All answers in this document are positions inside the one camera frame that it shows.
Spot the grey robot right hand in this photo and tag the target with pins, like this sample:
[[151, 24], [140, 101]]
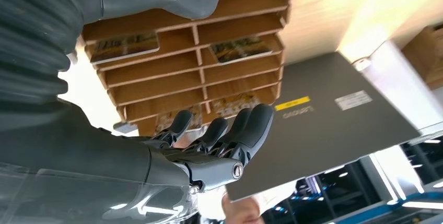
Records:
[[86, 153]]

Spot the person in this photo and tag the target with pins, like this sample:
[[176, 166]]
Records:
[[277, 194]]

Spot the grey laptop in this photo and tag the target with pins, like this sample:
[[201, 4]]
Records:
[[328, 139]]

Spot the wooden compartment shelf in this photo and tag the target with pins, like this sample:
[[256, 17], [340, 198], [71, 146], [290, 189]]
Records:
[[425, 53]]

